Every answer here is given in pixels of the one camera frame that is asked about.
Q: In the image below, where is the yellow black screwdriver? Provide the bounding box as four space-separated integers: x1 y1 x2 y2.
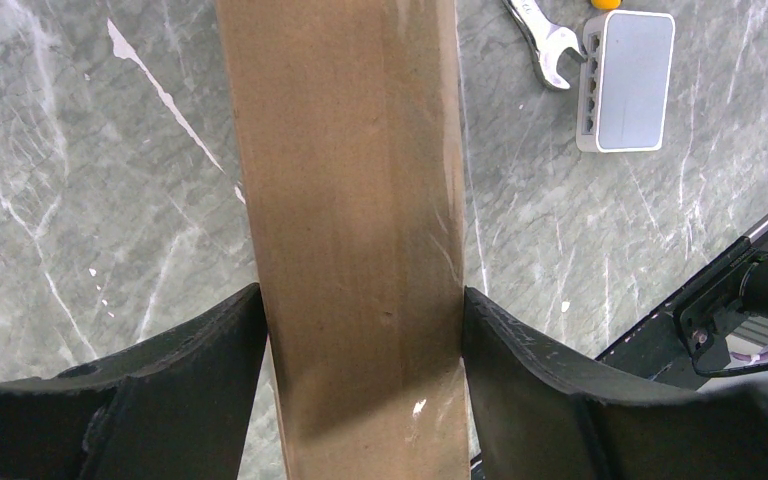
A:
590 0 622 11

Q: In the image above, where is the brown cardboard express box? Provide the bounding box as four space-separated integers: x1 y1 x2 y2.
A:
216 1 470 479

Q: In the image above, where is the white network switch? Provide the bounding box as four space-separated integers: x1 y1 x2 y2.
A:
576 10 675 153

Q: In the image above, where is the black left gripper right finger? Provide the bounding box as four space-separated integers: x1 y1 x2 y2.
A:
461 288 768 479

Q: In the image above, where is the silver open-end wrench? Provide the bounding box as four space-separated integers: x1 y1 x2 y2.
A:
502 0 586 91

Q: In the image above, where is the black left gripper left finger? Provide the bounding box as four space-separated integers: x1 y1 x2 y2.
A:
0 284 267 479

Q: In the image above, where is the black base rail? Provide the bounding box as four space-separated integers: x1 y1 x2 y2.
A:
596 214 768 389

